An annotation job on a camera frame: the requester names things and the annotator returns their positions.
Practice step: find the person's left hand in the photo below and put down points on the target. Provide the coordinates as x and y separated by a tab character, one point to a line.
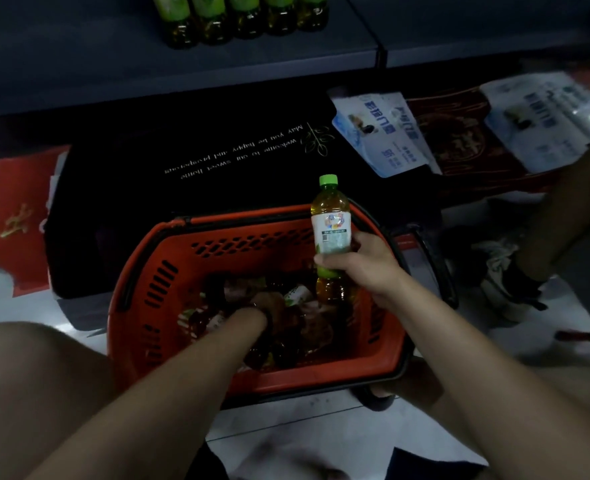
267	304

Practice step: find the person's right hand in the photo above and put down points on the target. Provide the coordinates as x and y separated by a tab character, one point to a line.
375	267

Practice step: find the person's left fingers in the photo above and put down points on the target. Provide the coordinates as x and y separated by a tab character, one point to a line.
255	300

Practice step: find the person's right thumb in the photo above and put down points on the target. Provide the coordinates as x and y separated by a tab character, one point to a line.
336	264

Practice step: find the green cap tea bottle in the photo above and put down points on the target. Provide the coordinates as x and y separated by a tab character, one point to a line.
331	224

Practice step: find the person's left forearm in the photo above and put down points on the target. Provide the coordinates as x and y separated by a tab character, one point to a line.
164	394

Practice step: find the person's right forearm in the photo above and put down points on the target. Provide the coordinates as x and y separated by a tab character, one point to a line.
475	374

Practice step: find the pile of packets and bottles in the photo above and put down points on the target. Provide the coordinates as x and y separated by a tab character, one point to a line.
310	319

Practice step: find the red plastic shopping basket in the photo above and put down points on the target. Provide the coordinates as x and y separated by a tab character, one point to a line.
174	274

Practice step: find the small white blue packaged mat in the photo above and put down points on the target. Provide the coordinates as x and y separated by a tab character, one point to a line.
380	129

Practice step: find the black doormat with white lettering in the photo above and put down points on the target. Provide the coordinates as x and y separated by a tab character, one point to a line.
200	154

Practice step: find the dark red patterned mat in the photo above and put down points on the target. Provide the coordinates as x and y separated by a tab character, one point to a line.
465	144

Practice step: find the person's leg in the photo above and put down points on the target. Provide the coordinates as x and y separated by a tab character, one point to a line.
570	214
29	394
582	394

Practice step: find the person's left leg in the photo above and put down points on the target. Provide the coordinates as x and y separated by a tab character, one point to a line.
29	394

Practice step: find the large white blue packaged mat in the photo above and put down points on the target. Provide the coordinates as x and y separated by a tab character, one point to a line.
545	119

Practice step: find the red mat with gold print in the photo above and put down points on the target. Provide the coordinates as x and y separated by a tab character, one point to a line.
14	214

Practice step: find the green label tea bottle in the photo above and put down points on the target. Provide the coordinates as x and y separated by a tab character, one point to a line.
280	13
177	19
214	17
246	14
313	10

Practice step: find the person's right leg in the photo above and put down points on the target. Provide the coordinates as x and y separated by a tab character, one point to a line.
582	394

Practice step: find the dark grey store shelf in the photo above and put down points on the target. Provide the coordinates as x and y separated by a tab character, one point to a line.
99	59

